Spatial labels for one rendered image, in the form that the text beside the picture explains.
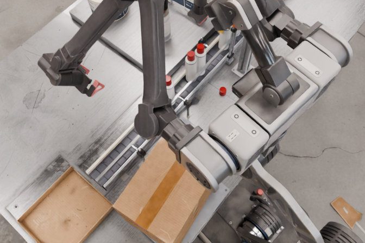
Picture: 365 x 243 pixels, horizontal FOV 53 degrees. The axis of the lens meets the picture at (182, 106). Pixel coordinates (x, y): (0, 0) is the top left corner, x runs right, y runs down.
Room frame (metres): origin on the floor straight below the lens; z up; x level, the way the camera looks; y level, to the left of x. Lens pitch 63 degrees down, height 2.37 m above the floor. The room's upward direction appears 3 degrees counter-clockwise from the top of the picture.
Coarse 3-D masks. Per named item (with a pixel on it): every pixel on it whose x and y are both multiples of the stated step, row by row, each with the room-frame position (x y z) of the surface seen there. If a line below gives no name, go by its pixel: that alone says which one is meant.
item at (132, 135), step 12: (240, 36) 1.14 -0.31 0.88; (216, 48) 1.07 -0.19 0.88; (228, 48) 1.07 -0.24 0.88; (216, 60) 1.00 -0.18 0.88; (180, 84) 0.88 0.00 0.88; (192, 84) 0.87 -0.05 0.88; (132, 132) 0.64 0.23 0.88; (120, 144) 0.59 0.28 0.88; (108, 156) 0.53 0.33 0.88; (96, 168) 0.48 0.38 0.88
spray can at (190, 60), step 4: (188, 52) 0.91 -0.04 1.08; (192, 52) 0.91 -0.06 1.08; (188, 56) 0.89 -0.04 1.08; (192, 56) 0.89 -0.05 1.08; (188, 60) 0.89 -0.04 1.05; (192, 60) 0.89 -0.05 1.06; (196, 60) 0.90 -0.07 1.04; (188, 64) 0.88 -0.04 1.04; (192, 64) 0.88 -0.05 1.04; (196, 64) 0.89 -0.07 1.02; (188, 68) 0.88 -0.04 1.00; (192, 68) 0.88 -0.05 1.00; (196, 68) 0.89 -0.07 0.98; (188, 72) 0.88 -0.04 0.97; (192, 72) 0.88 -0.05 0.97; (196, 72) 0.90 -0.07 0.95; (188, 76) 0.88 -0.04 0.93; (192, 76) 0.88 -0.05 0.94; (188, 80) 0.88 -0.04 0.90
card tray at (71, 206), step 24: (72, 168) 0.50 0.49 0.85; (48, 192) 0.40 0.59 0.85; (72, 192) 0.40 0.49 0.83; (96, 192) 0.39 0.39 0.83; (24, 216) 0.31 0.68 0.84; (48, 216) 0.30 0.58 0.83; (72, 216) 0.30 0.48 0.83; (96, 216) 0.29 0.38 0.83; (48, 240) 0.21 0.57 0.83; (72, 240) 0.20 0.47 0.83
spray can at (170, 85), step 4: (168, 76) 0.80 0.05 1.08; (168, 80) 0.78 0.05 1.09; (172, 80) 0.80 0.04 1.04; (168, 84) 0.77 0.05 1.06; (172, 84) 0.78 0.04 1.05; (168, 88) 0.76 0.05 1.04; (172, 88) 0.77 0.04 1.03; (168, 92) 0.76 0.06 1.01; (172, 92) 0.77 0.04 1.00; (168, 96) 0.76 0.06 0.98; (172, 96) 0.77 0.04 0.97; (172, 104) 0.76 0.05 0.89
